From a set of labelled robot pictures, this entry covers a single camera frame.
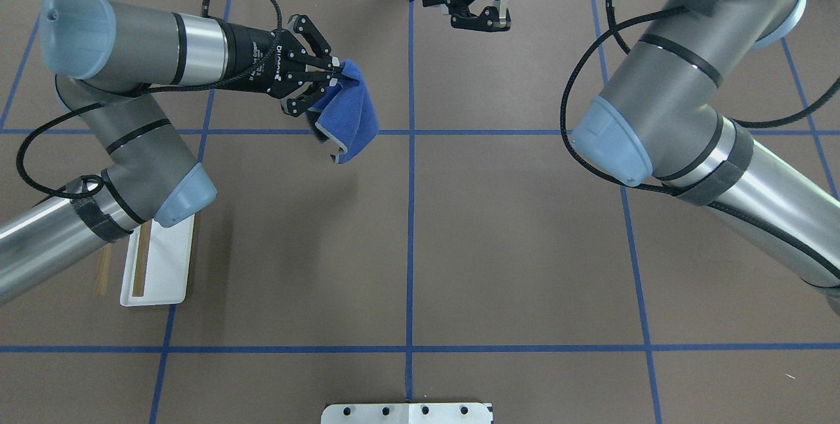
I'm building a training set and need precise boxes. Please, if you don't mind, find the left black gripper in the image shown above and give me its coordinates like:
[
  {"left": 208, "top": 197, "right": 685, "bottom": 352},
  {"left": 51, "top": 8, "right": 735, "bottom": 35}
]
[{"left": 227, "top": 14, "right": 348, "bottom": 117}]

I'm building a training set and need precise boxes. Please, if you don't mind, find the blue microfiber towel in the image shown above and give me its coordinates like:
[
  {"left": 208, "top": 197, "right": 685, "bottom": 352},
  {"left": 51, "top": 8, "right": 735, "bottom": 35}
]
[{"left": 305, "top": 60, "right": 380, "bottom": 165}]

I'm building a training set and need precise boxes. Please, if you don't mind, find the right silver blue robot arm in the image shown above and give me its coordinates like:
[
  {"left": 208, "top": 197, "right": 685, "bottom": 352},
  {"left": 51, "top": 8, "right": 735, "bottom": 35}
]
[{"left": 423, "top": 0, "right": 839, "bottom": 310}]

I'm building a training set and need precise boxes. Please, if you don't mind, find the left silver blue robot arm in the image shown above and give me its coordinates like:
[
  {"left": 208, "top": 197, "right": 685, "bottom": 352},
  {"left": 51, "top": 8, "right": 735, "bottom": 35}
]
[{"left": 1, "top": 0, "right": 348, "bottom": 304}]

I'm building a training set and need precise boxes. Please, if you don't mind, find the white rack base tray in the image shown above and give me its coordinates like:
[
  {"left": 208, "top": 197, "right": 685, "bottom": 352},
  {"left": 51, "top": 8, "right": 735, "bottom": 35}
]
[{"left": 119, "top": 215, "right": 196, "bottom": 307}]

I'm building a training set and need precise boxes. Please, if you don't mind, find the white mounting plate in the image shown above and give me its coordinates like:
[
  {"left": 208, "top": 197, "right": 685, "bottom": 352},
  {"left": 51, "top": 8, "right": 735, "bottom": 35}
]
[{"left": 320, "top": 402, "right": 494, "bottom": 423}]

